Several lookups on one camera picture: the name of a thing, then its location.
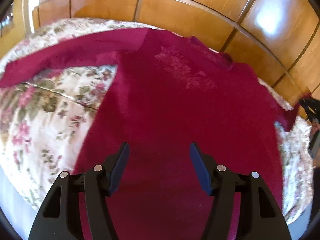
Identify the wooden glass-door cabinet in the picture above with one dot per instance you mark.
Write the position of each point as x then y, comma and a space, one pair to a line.
15, 25

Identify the wooden wardrobe panelling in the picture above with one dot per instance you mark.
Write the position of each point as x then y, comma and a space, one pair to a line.
279, 39

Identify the floral bedspread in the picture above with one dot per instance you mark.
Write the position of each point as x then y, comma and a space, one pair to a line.
45, 120

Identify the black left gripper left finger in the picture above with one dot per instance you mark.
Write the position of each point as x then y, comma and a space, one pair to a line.
59, 214

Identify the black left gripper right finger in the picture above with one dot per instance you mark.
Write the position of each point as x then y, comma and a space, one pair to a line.
240, 202

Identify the crimson red sweater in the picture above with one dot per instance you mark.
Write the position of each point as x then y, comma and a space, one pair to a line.
168, 92

